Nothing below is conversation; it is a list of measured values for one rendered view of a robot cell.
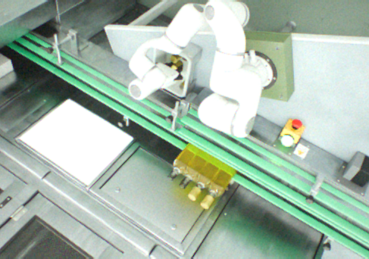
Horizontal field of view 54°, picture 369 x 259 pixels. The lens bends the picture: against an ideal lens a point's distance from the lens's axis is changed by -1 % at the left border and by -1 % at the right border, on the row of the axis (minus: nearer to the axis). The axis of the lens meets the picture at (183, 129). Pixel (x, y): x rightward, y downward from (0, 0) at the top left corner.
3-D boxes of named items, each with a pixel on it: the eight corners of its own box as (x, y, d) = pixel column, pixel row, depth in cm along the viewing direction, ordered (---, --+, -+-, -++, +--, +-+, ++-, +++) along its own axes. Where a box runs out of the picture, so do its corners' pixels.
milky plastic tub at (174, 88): (162, 71, 168) (151, 81, 163) (166, 30, 151) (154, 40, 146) (194, 88, 163) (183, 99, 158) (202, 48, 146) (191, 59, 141)
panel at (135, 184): (69, 99, 185) (15, 142, 165) (68, 95, 183) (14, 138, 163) (224, 194, 162) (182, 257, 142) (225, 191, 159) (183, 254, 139)
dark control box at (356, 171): (348, 162, 142) (342, 176, 137) (358, 150, 136) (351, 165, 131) (367, 173, 140) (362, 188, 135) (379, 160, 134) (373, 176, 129)
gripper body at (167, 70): (141, 82, 145) (156, 73, 154) (162, 94, 143) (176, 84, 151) (145, 66, 141) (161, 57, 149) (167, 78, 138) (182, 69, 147)
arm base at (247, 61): (236, 46, 129) (212, 67, 121) (268, 47, 122) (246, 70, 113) (244, 84, 138) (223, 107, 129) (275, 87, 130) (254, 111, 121)
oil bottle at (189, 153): (197, 138, 164) (170, 170, 151) (198, 129, 159) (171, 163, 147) (207, 144, 162) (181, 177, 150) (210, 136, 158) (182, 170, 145)
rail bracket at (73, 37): (81, 44, 184) (48, 67, 170) (78, 15, 171) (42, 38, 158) (89, 48, 182) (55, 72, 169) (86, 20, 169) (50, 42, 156)
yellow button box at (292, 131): (284, 128, 149) (277, 139, 145) (290, 116, 144) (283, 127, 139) (300, 136, 148) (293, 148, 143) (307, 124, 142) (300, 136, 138)
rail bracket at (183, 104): (179, 117, 161) (163, 135, 154) (183, 90, 148) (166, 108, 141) (185, 121, 160) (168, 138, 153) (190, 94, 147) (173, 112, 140)
